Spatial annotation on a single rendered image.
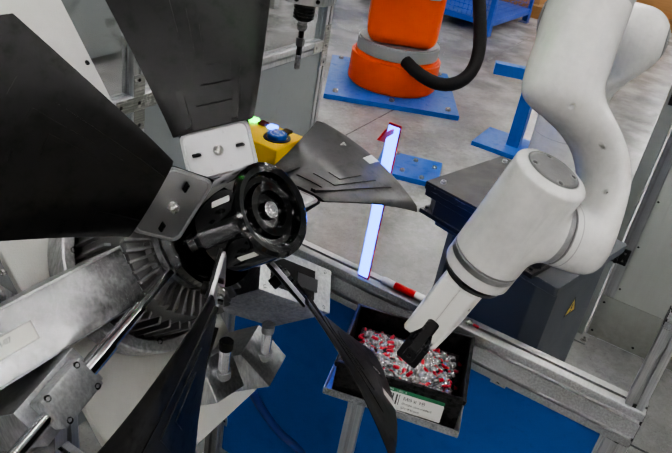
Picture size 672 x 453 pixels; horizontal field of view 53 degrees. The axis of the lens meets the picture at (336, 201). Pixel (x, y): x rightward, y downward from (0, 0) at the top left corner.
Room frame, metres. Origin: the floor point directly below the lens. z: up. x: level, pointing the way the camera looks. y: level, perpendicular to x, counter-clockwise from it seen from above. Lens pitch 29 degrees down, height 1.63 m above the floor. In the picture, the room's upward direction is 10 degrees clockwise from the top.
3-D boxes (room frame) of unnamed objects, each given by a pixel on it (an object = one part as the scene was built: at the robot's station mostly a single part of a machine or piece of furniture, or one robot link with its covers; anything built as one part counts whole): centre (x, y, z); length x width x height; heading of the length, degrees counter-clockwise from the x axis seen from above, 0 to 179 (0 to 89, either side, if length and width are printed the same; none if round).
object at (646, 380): (0.88, -0.56, 0.96); 0.03 x 0.03 x 0.20; 63
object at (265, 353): (0.76, 0.06, 0.96); 0.02 x 0.02 x 0.06
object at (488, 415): (1.08, -0.17, 0.45); 0.82 x 0.02 x 0.66; 63
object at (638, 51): (1.30, -0.46, 1.32); 0.19 x 0.12 x 0.24; 70
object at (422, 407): (0.90, -0.16, 0.85); 0.22 x 0.17 x 0.07; 80
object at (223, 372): (0.68, 0.11, 0.99); 0.02 x 0.02 x 0.06
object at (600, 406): (1.08, -0.17, 0.82); 0.90 x 0.04 x 0.08; 63
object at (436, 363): (0.90, -0.17, 0.83); 0.19 x 0.14 x 0.04; 80
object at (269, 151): (1.25, 0.18, 1.02); 0.16 x 0.10 x 0.11; 63
